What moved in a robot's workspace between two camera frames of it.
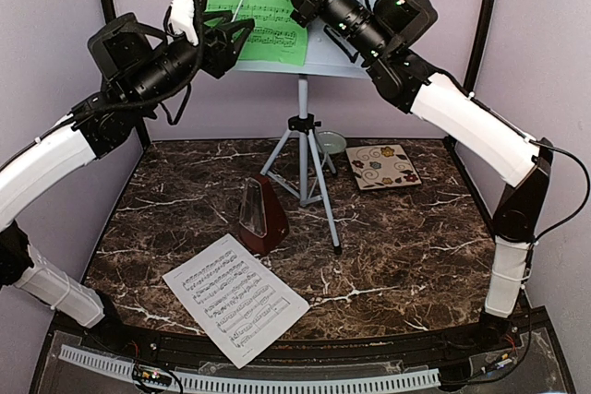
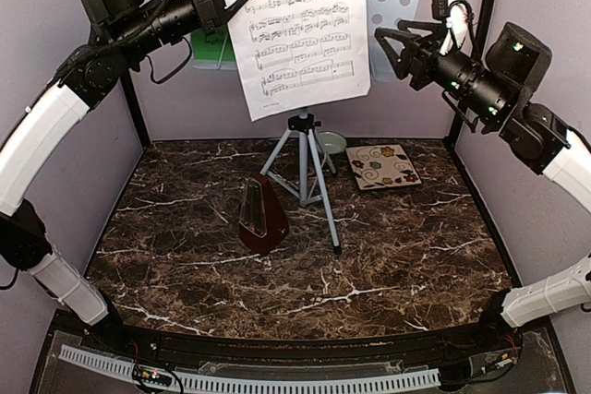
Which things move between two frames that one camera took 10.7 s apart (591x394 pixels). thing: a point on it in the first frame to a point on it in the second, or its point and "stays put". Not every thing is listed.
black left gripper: (222, 54) to (211, 4)
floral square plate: (382, 166) stays put
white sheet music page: (238, 301) to (302, 39)
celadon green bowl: (331, 141) stays put
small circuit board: (152, 376) stays put
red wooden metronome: (263, 221) stays put
